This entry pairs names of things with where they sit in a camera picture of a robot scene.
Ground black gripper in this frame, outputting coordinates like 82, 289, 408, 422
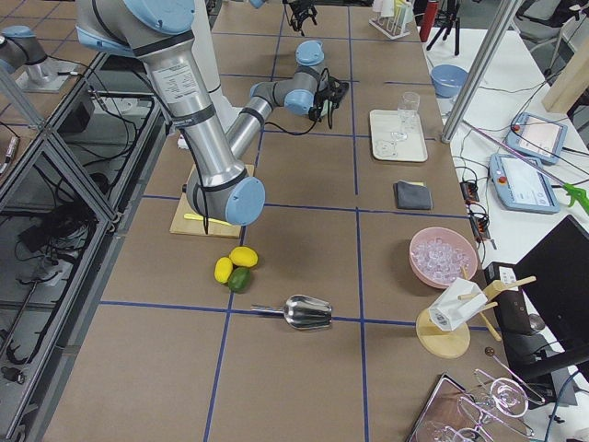
308, 76, 349, 122
287, 0, 318, 35

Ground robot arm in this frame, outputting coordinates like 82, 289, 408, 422
76, 1, 338, 226

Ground blue bowl with fork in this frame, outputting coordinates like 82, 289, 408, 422
430, 64, 468, 99

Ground pink bowl of ice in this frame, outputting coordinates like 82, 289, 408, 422
409, 227, 479, 288

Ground steel ice scoop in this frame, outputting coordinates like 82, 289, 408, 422
251, 295, 332, 331

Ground clear wine glass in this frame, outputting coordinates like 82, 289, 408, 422
391, 91, 421, 142

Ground cream bear tray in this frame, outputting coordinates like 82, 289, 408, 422
369, 110, 428, 163

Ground red cylinder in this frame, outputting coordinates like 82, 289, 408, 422
419, 0, 439, 42

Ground grey yellow folded cloth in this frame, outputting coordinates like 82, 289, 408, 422
393, 180, 433, 210

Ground yellow lemon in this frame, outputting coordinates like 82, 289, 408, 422
229, 246, 259, 268

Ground yellow plastic knife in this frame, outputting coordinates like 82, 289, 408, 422
183, 213, 233, 227

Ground far teach pendant tablet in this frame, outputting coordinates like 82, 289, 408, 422
504, 112, 568, 165

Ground teach pendant tablet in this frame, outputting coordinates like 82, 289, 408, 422
504, 112, 568, 165
489, 154, 560, 215

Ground wooden cutting board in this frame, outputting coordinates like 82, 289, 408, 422
169, 192, 242, 238

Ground yellow mango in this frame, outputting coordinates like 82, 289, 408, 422
214, 257, 234, 285

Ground green avocado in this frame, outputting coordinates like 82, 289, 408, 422
227, 267, 251, 293

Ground near teach pendant tablet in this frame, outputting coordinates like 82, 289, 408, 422
489, 154, 560, 215

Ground metal rod green tip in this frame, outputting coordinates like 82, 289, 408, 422
461, 120, 589, 213

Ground wooden paper towel stand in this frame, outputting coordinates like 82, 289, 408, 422
416, 276, 537, 359

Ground black monitor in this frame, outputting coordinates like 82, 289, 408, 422
495, 215, 588, 380

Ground wine glasses on tray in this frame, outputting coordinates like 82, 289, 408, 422
407, 363, 547, 441

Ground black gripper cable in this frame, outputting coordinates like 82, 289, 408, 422
264, 66, 337, 137

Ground white wire cup rack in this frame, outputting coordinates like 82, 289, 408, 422
369, 0, 414, 40

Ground black camera tripod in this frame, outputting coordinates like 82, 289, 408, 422
426, 0, 461, 56

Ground aluminium frame post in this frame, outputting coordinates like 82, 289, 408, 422
441, 0, 523, 144

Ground wooden post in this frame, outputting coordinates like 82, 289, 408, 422
542, 39, 589, 113

